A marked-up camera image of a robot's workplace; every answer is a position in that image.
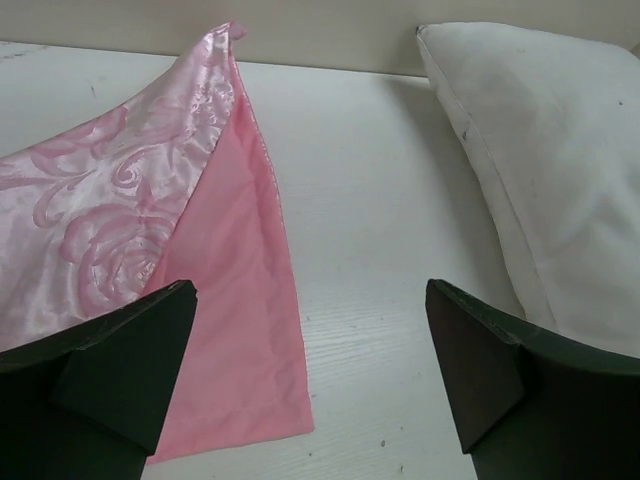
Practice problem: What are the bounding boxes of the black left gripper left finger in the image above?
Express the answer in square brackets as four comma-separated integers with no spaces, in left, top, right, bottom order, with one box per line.
[1,280,197,479]

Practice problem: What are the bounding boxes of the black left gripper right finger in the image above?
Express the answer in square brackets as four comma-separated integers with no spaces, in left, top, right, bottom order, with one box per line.
[425,279,639,479]

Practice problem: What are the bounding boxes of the pink satin pillowcase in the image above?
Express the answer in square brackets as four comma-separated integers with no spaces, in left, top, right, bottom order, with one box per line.
[1,22,314,463]

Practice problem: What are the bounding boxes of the white pillow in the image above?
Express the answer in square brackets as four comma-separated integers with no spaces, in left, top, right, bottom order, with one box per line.
[416,22,639,357]

